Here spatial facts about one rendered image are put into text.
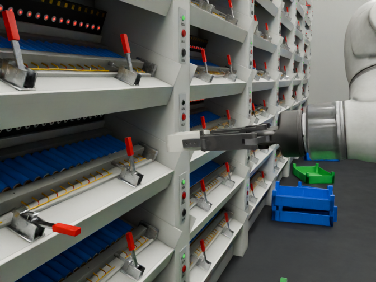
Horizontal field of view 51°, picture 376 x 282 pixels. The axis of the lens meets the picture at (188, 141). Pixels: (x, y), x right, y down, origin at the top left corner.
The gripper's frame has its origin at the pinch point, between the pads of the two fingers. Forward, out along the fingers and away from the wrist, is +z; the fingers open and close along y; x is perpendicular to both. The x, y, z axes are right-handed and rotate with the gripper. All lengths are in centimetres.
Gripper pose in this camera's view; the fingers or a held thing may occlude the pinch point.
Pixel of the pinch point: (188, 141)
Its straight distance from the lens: 69.7
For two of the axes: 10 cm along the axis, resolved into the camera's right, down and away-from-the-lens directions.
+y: 3.7, -1.5, 9.2
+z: -9.2, 0.6, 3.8
